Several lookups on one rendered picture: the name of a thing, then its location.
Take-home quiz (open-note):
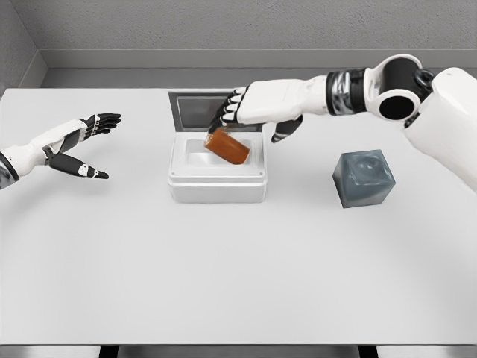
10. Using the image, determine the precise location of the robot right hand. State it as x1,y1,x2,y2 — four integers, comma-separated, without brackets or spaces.
206,80,303,144

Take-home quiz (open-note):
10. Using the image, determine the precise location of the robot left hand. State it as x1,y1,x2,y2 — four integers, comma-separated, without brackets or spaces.
42,113,122,180

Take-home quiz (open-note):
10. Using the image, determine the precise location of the brown bread loaf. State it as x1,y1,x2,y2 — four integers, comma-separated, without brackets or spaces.
203,128,250,166

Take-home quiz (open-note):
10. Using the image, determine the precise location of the bread machine lid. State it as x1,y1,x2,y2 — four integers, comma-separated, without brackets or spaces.
168,89,262,132

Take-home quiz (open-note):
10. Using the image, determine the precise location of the white bread machine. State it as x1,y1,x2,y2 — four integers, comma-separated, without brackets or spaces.
167,126,266,204

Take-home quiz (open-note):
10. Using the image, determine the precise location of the grey cube block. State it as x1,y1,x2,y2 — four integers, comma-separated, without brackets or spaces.
332,148,397,209

